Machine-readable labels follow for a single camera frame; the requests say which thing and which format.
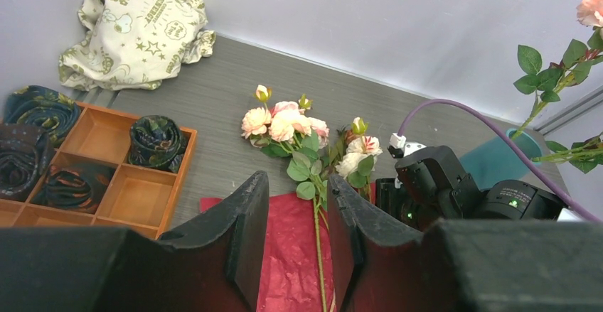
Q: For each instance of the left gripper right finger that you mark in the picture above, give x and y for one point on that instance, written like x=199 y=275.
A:
x=381 y=264

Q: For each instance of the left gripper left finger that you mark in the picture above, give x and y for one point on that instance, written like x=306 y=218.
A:
x=213 y=262

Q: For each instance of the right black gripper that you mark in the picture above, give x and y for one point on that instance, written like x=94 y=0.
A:
x=430 y=184

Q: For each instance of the dark red wrapping paper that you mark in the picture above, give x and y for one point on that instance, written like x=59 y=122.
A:
x=297 y=266

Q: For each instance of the cream white rose stem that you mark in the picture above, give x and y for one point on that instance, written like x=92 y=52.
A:
x=354 y=156

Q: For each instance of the pink flower bouquet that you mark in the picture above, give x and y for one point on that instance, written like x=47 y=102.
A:
x=285 y=131

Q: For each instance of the pink rose stem large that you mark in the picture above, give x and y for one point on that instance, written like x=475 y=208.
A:
x=584 y=156

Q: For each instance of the peach rose stem tall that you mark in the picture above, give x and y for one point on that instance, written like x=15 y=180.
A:
x=546 y=83

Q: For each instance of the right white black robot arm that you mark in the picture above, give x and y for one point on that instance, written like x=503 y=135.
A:
x=518 y=200

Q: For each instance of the teal cylindrical vase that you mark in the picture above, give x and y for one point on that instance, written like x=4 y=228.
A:
x=493 y=162

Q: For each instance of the orange compartment tray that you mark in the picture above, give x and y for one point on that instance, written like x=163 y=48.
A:
x=141 y=198

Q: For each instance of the dark rolled item top-right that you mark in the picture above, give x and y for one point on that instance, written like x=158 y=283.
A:
x=158 y=143

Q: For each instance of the dark rolled item centre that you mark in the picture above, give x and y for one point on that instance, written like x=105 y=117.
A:
x=79 y=187

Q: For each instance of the dark rolled item left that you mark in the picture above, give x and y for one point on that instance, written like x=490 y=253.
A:
x=26 y=151

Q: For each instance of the dark rolled item top-left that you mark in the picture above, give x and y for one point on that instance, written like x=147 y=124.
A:
x=43 y=107

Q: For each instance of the cream printed cloth bag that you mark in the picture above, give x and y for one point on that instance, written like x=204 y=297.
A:
x=135 y=44

